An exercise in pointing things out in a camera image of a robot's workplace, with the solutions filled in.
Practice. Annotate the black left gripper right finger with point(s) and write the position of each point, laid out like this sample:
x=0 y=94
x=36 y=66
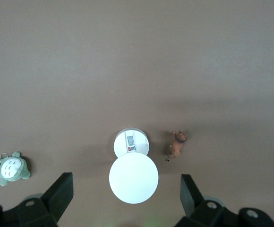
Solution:
x=198 y=208

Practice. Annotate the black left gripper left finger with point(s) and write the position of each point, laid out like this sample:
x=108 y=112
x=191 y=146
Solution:
x=54 y=198

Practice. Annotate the brown lion statue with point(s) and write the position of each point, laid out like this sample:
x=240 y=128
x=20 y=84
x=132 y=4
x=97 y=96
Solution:
x=177 y=146

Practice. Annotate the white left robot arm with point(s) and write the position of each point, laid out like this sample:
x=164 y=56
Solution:
x=133 y=179

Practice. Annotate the green grey totoro plush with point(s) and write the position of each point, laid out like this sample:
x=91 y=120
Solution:
x=10 y=168

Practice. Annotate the brown table cloth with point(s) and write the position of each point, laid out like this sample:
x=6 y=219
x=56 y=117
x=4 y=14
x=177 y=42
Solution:
x=127 y=71

